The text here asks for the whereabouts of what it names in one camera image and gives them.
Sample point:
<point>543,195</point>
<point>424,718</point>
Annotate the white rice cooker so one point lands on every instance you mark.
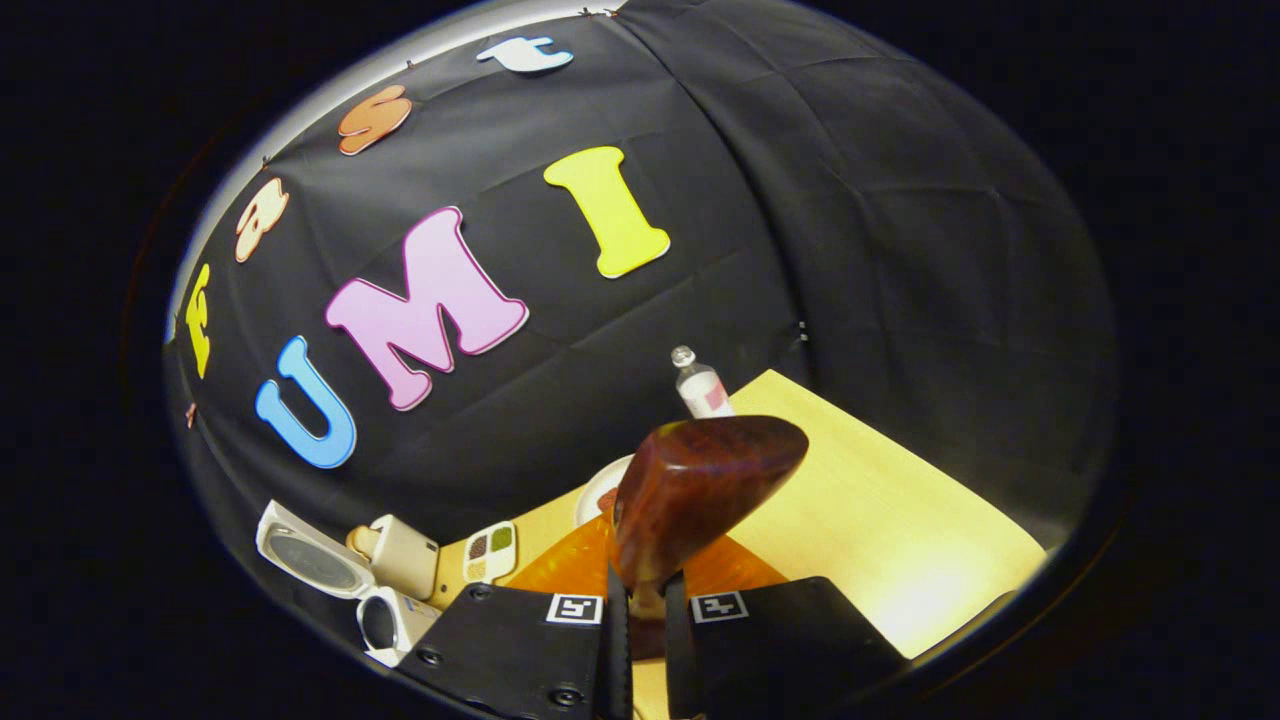
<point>315,560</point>

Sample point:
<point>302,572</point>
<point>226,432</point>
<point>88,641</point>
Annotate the round white plate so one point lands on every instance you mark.
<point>590,500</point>

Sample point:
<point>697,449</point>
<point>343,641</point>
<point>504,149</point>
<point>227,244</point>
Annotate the white toaster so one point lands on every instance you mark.
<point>405,555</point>

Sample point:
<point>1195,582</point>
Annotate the toasted bread slice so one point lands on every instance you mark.
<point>362,542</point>

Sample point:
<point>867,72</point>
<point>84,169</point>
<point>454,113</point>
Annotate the clear plastic bottle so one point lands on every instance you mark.
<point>702,390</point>

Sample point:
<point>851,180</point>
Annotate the divided white dish of beans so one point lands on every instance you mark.
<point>490,552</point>

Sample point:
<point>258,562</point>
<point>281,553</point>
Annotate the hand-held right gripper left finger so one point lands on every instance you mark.
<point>520,650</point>

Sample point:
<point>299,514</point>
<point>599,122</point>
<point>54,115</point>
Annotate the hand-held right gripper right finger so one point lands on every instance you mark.
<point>780,650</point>

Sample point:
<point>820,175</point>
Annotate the black backdrop cloth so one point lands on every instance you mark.
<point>850,250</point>

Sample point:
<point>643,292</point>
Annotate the brown wooden spoon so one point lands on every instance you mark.
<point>700,480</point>

